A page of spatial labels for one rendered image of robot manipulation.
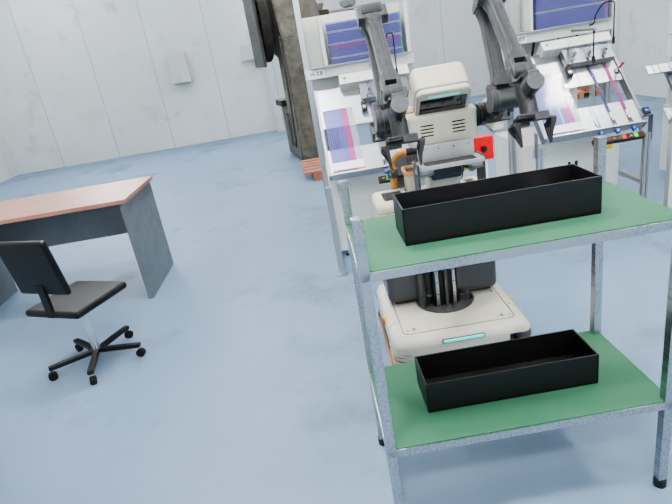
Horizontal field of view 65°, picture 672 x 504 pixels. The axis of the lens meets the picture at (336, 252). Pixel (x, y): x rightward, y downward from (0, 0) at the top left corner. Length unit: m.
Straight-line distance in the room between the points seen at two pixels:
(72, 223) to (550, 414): 3.93
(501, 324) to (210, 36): 10.14
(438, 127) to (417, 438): 1.14
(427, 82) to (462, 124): 0.22
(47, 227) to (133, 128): 7.57
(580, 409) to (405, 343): 0.81
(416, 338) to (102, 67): 10.66
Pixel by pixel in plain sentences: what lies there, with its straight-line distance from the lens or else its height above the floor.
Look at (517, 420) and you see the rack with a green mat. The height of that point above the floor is 0.35.
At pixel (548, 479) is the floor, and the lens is 2.15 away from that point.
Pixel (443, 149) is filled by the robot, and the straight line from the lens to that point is 2.14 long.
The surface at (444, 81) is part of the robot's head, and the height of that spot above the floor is 1.33.
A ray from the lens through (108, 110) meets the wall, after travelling 12.37.
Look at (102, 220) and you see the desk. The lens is 4.72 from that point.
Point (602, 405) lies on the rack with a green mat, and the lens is 1.91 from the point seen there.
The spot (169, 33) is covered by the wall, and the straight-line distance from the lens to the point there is 11.97.
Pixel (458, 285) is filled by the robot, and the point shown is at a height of 0.34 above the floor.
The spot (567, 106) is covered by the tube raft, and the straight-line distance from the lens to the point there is 4.05.
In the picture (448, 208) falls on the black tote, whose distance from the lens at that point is 1.53.
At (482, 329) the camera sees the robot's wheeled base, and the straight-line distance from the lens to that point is 2.43.
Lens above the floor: 1.52
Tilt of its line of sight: 21 degrees down
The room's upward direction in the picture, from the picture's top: 10 degrees counter-clockwise
